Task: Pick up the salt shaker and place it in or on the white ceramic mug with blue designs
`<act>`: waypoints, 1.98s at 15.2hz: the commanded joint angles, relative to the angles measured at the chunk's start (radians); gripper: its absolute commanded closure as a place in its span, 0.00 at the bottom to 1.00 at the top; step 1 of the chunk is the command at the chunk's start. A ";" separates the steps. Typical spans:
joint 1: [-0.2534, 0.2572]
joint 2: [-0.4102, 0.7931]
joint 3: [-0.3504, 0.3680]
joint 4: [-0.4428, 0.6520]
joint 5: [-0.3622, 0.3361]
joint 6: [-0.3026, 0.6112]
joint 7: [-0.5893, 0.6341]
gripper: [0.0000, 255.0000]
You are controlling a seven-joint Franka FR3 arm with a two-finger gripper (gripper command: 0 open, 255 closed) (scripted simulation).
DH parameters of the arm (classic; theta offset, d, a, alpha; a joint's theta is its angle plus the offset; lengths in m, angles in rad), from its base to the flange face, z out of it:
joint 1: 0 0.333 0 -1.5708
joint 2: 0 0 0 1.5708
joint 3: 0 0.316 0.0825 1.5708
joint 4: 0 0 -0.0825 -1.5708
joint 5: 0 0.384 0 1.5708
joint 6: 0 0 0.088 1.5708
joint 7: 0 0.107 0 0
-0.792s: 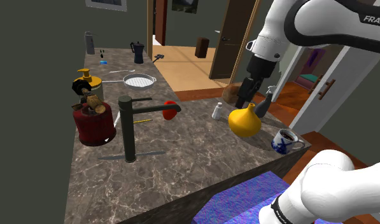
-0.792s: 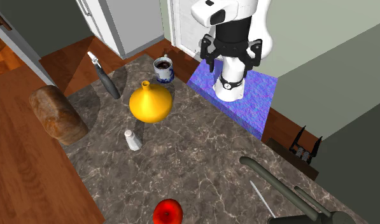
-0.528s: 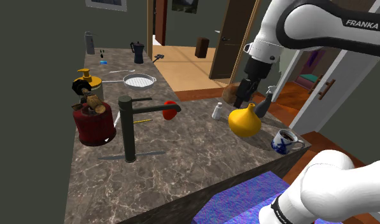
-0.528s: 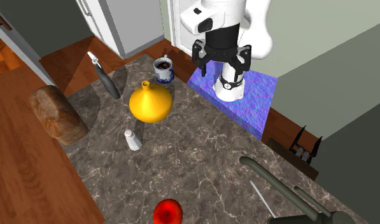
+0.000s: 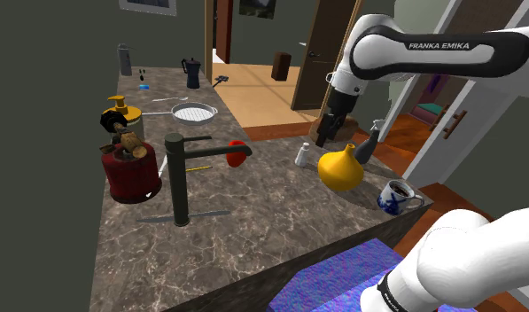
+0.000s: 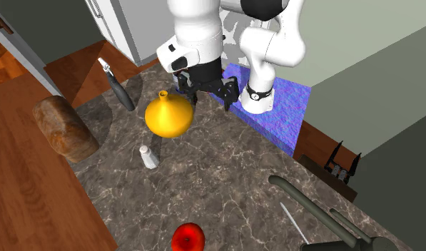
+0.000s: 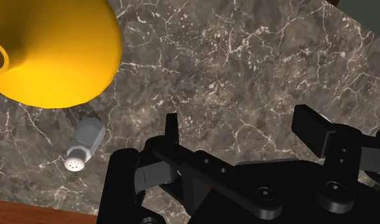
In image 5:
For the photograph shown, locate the brown wooden door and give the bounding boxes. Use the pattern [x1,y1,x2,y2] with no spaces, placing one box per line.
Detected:
[291,0,361,112]

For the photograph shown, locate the yellow pump soap dispenser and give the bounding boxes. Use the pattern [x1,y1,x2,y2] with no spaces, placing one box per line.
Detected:
[106,95,145,140]

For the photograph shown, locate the dark grey kitchen faucet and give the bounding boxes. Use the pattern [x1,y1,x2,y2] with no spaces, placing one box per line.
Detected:
[164,132,253,228]

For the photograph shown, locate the dark blue moka pot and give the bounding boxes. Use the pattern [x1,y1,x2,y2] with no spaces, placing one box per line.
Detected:
[181,58,203,90]

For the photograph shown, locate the white salt shaker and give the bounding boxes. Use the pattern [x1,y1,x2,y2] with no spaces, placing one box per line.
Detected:
[293,142,311,168]

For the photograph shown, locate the brown wooden box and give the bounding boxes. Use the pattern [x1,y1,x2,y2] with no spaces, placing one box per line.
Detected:
[270,51,292,82]

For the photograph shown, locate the white door with wooden handle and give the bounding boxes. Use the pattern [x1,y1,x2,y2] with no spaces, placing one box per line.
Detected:
[401,0,529,190]

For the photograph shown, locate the white frying pan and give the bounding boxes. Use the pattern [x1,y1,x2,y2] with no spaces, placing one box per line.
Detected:
[141,101,219,127]

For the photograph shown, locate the framed wall picture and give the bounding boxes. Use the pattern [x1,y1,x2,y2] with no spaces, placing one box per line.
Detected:
[118,0,178,18]

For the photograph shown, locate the red utensil holder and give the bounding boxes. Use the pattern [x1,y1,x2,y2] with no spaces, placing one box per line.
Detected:
[100,142,163,205]

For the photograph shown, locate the dark landscape wall picture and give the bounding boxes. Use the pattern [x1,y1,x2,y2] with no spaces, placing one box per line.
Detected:
[238,0,277,20]

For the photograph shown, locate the black round brush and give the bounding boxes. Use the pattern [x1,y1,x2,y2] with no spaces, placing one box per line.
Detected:
[100,110,128,135]

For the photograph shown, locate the dark grey spray bottle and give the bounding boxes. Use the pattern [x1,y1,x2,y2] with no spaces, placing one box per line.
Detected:
[354,119,386,165]

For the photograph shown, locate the yellow round vase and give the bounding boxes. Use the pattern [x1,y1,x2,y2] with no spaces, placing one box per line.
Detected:
[317,143,365,193]

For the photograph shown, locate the blue and white coffee mug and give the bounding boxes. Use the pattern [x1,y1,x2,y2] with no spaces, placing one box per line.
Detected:
[377,179,426,216]

